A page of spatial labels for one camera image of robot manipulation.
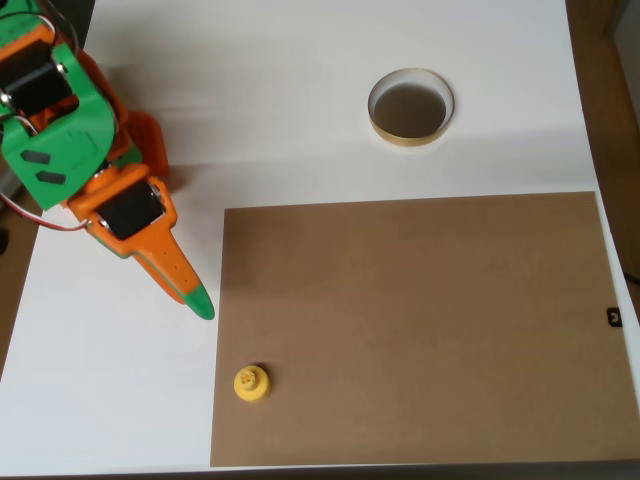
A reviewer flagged small yellow peg figure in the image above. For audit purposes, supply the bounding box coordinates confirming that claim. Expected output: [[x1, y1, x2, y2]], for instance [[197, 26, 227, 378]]
[[233, 363, 273, 404]]

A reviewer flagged orange robot base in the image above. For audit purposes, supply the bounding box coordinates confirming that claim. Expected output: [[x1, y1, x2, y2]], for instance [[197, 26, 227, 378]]
[[117, 110, 171, 179]]

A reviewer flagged round bowl with gold rim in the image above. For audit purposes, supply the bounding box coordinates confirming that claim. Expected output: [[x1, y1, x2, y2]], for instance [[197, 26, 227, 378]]
[[367, 67, 457, 149]]

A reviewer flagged brown fibreboard sheet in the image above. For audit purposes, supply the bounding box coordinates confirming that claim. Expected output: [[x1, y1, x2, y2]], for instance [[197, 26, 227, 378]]
[[208, 190, 632, 469]]

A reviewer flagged red white servo cable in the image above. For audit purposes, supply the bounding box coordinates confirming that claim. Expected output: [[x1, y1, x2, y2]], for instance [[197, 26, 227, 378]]
[[0, 191, 90, 234]]

